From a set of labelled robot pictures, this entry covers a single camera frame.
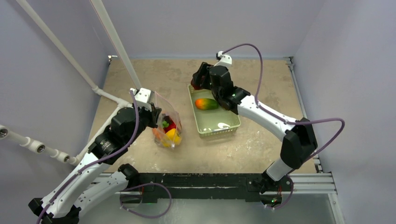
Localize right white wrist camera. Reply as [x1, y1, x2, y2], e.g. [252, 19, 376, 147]
[214, 51, 232, 69]

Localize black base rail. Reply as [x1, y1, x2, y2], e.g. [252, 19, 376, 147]
[124, 173, 293, 205]

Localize clear pink zip bag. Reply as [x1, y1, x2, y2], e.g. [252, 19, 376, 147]
[152, 91, 182, 149]

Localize red tomato toy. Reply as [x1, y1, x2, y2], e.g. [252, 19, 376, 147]
[163, 121, 176, 133]

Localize yellow bell pepper toy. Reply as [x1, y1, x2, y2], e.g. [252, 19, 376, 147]
[162, 128, 182, 148]

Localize light green plastic basket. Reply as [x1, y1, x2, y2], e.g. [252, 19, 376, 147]
[188, 85, 241, 140]

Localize orange fruit toy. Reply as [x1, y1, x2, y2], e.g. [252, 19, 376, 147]
[152, 128, 163, 141]

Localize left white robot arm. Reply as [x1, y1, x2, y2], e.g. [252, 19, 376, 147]
[28, 104, 162, 224]

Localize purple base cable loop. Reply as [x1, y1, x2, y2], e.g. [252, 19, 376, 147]
[119, 183, 172, 219]

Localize dark mangosteen toy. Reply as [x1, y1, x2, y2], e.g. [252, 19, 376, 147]
[162, 115, 174, 123]

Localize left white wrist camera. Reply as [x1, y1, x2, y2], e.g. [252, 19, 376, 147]
[129, 88, 155, 112]

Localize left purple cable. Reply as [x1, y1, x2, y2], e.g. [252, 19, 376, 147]
[35, 90, 140, 224]

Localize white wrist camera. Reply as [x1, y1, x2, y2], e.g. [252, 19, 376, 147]
[214, 51, 232, 69]
[129, 88, 155, 112]

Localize aluminium frame rail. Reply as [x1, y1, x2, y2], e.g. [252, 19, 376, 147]
[284, 56, 346, 224]

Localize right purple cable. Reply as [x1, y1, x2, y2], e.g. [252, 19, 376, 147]
[220, 43, 346, 164]

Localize orange green mango toy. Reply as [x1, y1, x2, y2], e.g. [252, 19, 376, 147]
[195, 98, 219, 111]

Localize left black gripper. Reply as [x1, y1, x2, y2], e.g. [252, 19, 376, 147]
[126, 101, 161, 145]

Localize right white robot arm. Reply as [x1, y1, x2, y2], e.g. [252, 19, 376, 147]
[191, 62, 318, 190]

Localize white PVC pipe frame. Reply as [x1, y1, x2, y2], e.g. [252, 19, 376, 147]
[0, 0, 142, 164]

